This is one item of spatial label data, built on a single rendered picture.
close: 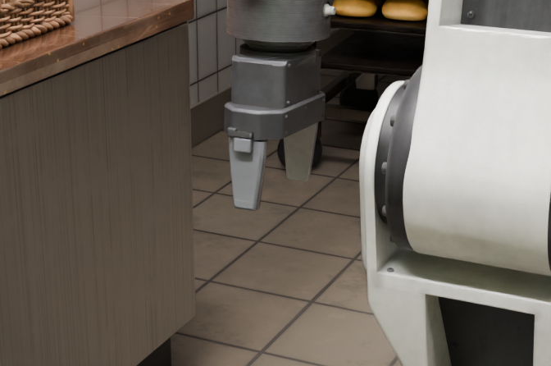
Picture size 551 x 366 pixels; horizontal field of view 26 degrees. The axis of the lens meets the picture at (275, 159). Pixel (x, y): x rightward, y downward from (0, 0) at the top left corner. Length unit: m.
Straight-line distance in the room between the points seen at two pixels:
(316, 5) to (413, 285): 0.24
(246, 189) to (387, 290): 0.16
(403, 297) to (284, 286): 1.22
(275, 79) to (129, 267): 0.67
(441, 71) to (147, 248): 0.86
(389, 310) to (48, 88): 0.60
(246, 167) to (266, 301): 1.10
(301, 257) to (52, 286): 0.87
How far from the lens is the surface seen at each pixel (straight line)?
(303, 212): 2.45
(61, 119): 1.41
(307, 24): 0.98
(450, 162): 0.83
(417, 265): 0.93
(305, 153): 1.08
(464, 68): 0.84
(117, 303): 1.59
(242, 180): 0.99
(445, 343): 0.99
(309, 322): 2.00
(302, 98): 1.02
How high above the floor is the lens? 0.90
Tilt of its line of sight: 19 degrees down
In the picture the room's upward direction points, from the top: straight up
